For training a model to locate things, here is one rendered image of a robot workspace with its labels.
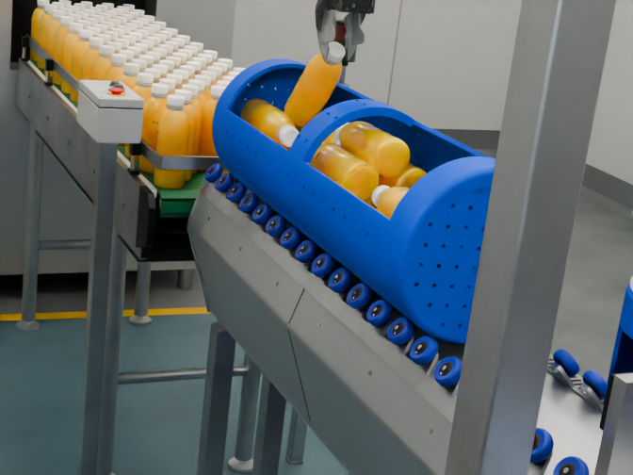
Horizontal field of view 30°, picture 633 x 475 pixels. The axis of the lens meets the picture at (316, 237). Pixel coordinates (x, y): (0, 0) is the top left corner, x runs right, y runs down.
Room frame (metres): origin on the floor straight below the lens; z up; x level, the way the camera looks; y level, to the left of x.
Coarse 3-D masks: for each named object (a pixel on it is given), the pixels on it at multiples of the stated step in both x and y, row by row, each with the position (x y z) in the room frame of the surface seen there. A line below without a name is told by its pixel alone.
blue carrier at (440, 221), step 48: (240, 96) 2.44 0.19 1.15; (288, 96) 2.49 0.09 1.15; (336, 96) 2.48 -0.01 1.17; (240, 144) 2.27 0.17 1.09; (432, 144) 2.09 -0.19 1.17; (288, 192) 2.04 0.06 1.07; (336, 192) 1.87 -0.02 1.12; (432, 192) 1.67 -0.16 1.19; (480, 192) 1.69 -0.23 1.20; (336, 240) 1.86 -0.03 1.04; (384, 240) 1.69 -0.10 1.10; (432, 240) 1.66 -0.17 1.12; (480, 240) 1.70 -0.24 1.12; (384, 288) 1.71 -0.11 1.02; (432, 288) 1.67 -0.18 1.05
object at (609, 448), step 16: (624, 384) 1.31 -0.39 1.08; (608, 400) 1.34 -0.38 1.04; (624, 400) 1.31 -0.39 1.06; (608, 416) 1.33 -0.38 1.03; (624, 416) 1.31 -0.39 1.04; (608, 432) 1.32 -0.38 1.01; (624, 432) 1.31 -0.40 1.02; (608, 448) 1.32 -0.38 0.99; (624, 448) 1.32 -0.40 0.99; (608, 464) 1.31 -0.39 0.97; (624, 464) 1.32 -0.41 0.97
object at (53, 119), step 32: (32, 64) 3.87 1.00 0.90; (32, 96) 3.73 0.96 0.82; (64, 96) 3.42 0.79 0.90; (32, 128) 3.76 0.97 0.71; (64, 128) 3.29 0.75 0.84; (32, 160) 3.76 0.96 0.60; (64, 160) 3.27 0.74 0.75; (32, 192) 3.76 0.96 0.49; (128, 192) 2.65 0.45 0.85; (32, 224) 3.76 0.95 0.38; (128, 224) 2.63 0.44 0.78; (160, 224) 2.92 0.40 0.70; (32, 256) 3.76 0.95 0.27; (160, 256) 2.66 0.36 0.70; (192, 256) 2.69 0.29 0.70; (32, 288) 3.77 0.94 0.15; (32, 320) 3.77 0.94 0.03; (256, 384) 2.97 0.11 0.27
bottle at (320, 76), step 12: (312, 60) 2.29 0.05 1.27; (324, 60) 2.28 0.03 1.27; (312, 72) 2.28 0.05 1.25; (324, 72) 2.27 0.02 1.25; (336, 72) 2.28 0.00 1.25; (300, 84) 2.31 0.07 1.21; (312, 84) 2.29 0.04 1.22; (324, 84) 2.28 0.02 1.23; (336, 84) 2.30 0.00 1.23; (300, 96) 2.32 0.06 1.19; (312, 96) 2.30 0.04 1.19; (324, 96) 2.31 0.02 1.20; (288, 108) 2.36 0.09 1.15; (300, 108) 2.33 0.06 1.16; (312, 108) 2.33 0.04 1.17; (300, 120) 2.35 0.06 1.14
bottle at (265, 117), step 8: (248, 104) 2.43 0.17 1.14; (256, 104) 2.41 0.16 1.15; (264, 104) 2.40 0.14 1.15; (240, 112) 2.44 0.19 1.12; (248, 112) 2.41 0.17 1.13; (256, 112) 2.37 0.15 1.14; (264, 112) 2.35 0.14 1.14; (272, 112) 2.33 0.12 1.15; (280, 112) 2.33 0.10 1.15; (248, 120) 2.39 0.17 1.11; (256, 120) 2.35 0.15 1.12; (264, 120) 2.33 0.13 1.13; (272, 120) 2.31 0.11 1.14; (280, 120) 2.30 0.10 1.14; (288, 120) 2.31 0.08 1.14; (256, 128) 2.35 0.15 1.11; (264, 128) 2.31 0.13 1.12; (272, 128) 2.30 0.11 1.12; (280, 128) 2.28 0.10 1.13; (296, 128) 2.32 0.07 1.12; (272, 136) 2.29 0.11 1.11; (280, 144) 2.30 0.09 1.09
